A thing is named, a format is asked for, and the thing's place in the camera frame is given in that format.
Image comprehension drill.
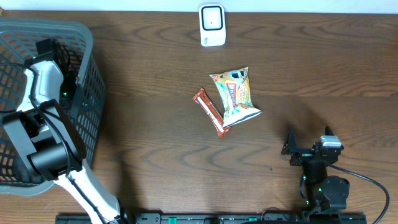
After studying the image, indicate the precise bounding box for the orange snack bar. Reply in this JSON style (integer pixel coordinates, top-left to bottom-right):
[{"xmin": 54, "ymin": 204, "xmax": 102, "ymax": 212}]
[{"xmin": 192, "ymin": 88, "xmax": 231, "ymax": 138}]

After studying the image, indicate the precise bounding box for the yellow snack bag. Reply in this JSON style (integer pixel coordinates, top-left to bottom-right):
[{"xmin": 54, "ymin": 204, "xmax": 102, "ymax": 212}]
[{"xmin": 210, "ymin": 67, "xmax": 262, "ymax": 128}]

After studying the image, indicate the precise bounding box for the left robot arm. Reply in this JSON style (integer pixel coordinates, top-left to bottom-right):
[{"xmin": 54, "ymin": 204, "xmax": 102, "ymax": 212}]
[{"xmin": 2, "ymin": 39, "xmax": 131, "ymax": 223}]

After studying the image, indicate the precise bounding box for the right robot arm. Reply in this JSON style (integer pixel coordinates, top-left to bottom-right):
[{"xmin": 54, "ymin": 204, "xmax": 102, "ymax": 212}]
[{"xmin": 281, "ymin": 126, "xmax": 350, "ymax": 223}]

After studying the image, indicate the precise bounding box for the white barcode scanner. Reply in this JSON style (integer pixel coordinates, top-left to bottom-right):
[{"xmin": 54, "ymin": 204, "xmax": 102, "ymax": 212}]
[{"xmin": 198, "ymin": 4, "xmax": 226, "ymax": 47}]

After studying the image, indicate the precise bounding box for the grey plastic basket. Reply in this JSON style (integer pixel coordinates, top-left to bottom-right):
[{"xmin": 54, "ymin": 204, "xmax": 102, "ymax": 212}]
[{"xmin": 0, "ymin": 17, "xmax": 107, "ymax": 197}]

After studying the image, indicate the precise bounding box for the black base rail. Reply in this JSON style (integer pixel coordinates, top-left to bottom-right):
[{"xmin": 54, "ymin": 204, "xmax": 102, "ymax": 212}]
[{"xmin": 55, "ymin": 212, "xmax": 368, "ymax": 224}]

